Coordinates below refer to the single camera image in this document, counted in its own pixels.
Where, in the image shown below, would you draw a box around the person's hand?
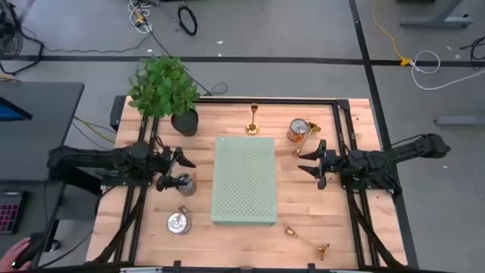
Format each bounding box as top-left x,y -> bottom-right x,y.
0,237 -> 34,272

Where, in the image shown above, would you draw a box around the thin black floor cable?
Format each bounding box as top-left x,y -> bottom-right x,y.
138,20 -> 229,96

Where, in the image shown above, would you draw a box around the silver aluminium extrusion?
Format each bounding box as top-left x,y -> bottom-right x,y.
120,266 -> 164,273

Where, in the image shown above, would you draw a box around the short yellow cable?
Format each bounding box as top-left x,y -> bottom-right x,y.
73,115 -> 117,145

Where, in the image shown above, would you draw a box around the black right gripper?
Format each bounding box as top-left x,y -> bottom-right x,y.
298,139 -> 342,190

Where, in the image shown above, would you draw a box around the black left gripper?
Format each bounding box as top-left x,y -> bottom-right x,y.
151,146 -> 197,193

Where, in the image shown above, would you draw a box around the white looped cable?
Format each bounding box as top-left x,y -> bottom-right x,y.
410,49 -> 485,92

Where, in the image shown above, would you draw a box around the blue lit screen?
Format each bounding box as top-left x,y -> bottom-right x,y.
0,96 -> 33,122

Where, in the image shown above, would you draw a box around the green potted plant black pot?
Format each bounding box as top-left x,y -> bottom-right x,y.
127,55 -> 201,137

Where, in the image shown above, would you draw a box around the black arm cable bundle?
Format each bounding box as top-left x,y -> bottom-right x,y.
346,189 -> 408,268
90,185 -> 147,265

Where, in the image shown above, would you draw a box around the black aluminium table frame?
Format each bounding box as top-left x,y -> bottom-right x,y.
109,94 -> 421,273

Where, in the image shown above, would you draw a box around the gold candlestick holder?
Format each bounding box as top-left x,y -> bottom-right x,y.
284,226 -> 330,262
293,121 -> 322,157
245,102 -> 261,136

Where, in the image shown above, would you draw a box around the grey desk foot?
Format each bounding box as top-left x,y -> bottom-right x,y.
434,111 -> 485,127

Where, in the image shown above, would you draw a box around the long yellow extension cable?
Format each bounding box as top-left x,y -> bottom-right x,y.
371,0 -> 413,67

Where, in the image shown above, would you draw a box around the white tangled cable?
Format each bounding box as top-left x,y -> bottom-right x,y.
127,0 -> 153,35

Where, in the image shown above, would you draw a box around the dark grey desk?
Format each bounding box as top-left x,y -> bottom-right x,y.
0,81 -> 85,183

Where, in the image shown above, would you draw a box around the black cable cluster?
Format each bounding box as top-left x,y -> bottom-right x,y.
459,36 -> 485,72

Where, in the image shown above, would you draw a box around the black coiled cable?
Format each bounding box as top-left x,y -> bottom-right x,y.
177,5 -> 199,36

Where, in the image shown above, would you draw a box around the thick black floor cable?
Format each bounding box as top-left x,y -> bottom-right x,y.
0,0 -> 45,76

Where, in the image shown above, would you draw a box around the black keyboard pink keys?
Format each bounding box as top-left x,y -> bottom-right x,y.
0,191 -> 27,235

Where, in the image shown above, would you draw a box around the black computer mouse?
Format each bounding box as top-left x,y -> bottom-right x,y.
11,231 -> 46,270

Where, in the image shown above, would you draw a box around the black floor fan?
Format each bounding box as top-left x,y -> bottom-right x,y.
0,9 -> 24,60

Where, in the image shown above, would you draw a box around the grey desk leg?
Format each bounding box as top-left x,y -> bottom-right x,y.
399,0 -> 474,29

